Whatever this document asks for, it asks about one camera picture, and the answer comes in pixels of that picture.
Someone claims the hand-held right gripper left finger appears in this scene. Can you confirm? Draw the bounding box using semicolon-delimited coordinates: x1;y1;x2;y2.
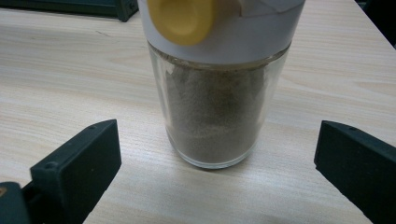
21;119;122;224

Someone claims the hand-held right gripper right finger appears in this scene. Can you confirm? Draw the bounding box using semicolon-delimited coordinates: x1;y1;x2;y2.
313;120;396;224

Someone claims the glass seasoning jar yellow button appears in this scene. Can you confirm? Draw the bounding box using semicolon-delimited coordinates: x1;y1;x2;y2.
136;0;307;170

